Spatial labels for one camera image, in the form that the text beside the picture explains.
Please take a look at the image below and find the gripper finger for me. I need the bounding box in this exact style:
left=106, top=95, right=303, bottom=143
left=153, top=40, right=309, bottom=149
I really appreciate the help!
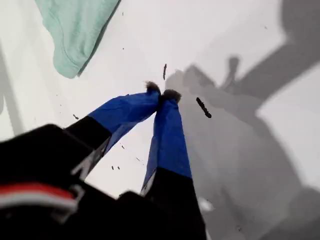
left=64, top=81, right=162, bottom=159
left=139, top=89, right=208, bottom=240

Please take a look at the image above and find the pale green T-shirt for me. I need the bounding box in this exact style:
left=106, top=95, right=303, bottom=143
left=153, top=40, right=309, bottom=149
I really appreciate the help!
left=34, top=0, right=122, bottom=80

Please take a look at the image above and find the red white motor wire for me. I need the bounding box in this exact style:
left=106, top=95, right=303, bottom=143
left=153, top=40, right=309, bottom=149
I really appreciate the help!
left=0, top=183, right=85, bottom=216

